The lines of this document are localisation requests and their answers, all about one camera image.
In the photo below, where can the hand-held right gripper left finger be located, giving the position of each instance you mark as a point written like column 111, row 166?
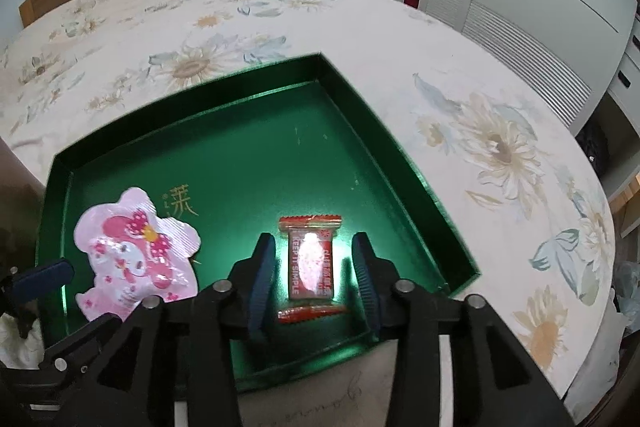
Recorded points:
column 262, row 289

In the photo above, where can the clear plastic bag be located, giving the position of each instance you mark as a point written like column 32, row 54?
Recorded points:
column 627, row 292

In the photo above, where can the white drawer unit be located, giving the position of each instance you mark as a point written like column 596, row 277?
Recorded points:
column 625, row 67

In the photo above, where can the person's left hand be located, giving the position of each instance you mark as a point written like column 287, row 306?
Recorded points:
column 20, row 347

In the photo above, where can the floral bed cover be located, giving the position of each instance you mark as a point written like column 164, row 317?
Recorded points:
column 350, row 47

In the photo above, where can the red candy packet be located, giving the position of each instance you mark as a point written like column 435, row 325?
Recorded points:
column 310, row 264

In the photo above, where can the pink cartoon snack packet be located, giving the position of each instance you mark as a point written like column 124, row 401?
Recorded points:
column 135, row 252

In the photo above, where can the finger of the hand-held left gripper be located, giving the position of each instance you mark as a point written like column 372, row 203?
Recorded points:
column 42, row 279
column 75, row 349

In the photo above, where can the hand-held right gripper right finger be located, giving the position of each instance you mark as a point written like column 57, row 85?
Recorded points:
column 364, row 284

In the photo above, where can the green shallow box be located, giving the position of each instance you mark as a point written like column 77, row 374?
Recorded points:
column 280, row 147

